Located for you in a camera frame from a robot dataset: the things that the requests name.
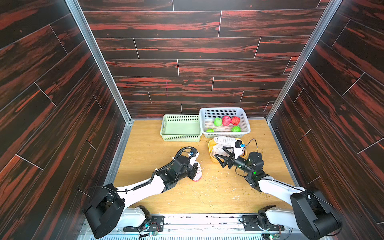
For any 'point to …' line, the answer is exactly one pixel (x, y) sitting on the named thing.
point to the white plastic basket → (207, 116)
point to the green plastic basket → (181, 128)
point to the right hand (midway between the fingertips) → (221, 149)
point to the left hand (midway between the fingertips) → (198, 164)
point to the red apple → (235, 120)
